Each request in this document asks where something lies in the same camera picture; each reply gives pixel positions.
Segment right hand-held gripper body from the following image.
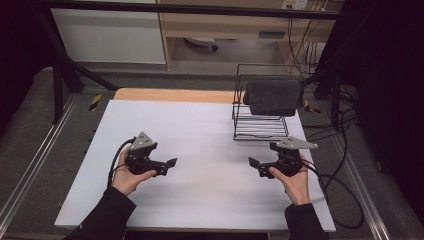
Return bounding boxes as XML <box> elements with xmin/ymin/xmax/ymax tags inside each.
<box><xmin>260</xmin><ymin>136</ymin><xmax>319</xmax><ymax>180</ymax></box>

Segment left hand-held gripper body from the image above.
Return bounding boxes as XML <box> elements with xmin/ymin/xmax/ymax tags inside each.
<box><xmin>124</xmin><ymin>131</ymin><xmax>169</xmax><ymax>178</ymax></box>

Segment black wire rack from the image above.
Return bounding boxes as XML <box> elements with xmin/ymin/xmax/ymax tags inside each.
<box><xmin>231</xmin><ymin>63</ymin><xmax>310</xmax><ymax>142</ymax></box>

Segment dark grey cloth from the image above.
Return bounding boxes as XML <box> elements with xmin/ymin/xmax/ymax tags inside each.
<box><xmin>242</xmin><ymin>78</ymin><xmax>305</xmax><ymax>118</ymax></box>

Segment person's left hand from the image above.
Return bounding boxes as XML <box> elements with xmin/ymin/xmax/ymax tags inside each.
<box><xmin>110</xmin><ymin>146</ymin><xmax>158</xmax><ymax>197</ymax></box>

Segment person's right hand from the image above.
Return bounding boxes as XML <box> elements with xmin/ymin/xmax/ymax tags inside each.
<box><xmin>267</xmin><ymin>152</ymin><xmax>312</xmax><ymax>207</ymax></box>

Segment white table cover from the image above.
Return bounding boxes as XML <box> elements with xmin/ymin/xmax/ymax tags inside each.
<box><xmin>54</xmin><ymin>99</ymin><xmax>337</xmax><ymax>234</ymax></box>

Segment yellow black tape strip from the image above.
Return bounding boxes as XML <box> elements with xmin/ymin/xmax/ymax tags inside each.
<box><xmin>88</xmin><ymin>93</ymin><xmax>103</xmax><ymax>113</ymax></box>
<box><xmin>303</xmin><ymin>99</ymin><xmax>322</xmax><ymax>115</ymax></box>

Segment wooden table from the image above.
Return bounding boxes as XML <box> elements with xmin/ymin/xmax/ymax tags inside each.
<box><xmin>113</xmin><ymin>87</ymin><xmax>294</xmax><ymax>107</ymax></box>

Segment black metal stand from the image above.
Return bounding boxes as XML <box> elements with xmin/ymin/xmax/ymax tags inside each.
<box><xmin>301</xmin><ymin>70</ymin><xmax>345</xmax><ymax>132</ymax></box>
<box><xmin>33</xmin><ymin>9</ymin><xmax>120</xmax><ymax>126</ymax></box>

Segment office chair base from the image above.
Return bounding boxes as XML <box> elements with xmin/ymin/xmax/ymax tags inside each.
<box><xmin>183</xmin><ymin>36</ymin><xmax>220</xmax><ymax>52</ymax></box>

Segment white cabinet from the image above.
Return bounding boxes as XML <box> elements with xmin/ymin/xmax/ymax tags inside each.
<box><xmin>50</xmin><ymin>0</ymin><xmax>167</xmax><ymax>65</ymax></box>

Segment black curtain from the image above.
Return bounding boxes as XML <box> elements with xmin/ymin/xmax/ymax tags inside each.
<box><xmin>328</xmin><ymin>0</ymin><xmax>424</xmax><ymax>221</ymax></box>
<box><xmin>0</xmin><ymin>0</ymin><xmax>54</xmax><ymax>134</ymax></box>

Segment wooden desk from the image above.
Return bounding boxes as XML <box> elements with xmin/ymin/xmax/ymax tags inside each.
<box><xmin>156</xmin><ymin>0</ymin><xmax>345</xmax><ymax>71</ymax></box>

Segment white power strip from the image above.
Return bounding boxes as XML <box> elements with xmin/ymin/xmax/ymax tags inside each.
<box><xmin>280</xmin><ymin>0</ymin><xmax>310</xmax><ymax>11</ymax></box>

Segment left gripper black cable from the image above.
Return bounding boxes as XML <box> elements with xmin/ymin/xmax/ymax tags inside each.
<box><xmin>106</xmin><ymin>137</ymin><xmax>138</xmax><ymax>188</ymax></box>

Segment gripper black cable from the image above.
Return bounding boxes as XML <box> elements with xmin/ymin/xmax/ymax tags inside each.
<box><xmin>106</xmin><ymin>137</ymin><xmax>138</xmax><ymax>188</ymax></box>
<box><xmin>299</xmin><ymin>159</ymin><xmax>365</xmax><ymax>230</ymax></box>

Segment black floor cables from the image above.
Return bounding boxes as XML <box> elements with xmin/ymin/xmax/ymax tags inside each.
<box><xmin>300</xmin><ymin>84</ymin><xmax>360</xmax><ymax>145</ymax></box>

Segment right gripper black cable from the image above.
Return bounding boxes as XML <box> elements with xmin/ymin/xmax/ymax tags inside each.
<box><xmin>299</xmin><ymin>159</ymin><xmax>365</xmax><ymax>230</ymax></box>

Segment aluminium rail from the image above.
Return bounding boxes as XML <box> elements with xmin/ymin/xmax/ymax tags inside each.
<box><xmin>327</xmin><ymin>132</ymin><xmax>392</xmax><ymax>240</ymax></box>
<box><xmin>0</xmin><ymin>94</ymin><xmax>80</xmax><ymax>228</ymax></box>

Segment hanging cable bundle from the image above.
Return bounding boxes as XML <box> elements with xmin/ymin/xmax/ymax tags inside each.
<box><xmin>286</xmin><ymin>15</ymin><xmax>322</xmax><ymax>78</ymax></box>

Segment black frame bar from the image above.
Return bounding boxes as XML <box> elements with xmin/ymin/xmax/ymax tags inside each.
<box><xmin>33</xmin><ymin>0</ymin><xmax>345</xmax><ymax>21</ymax></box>

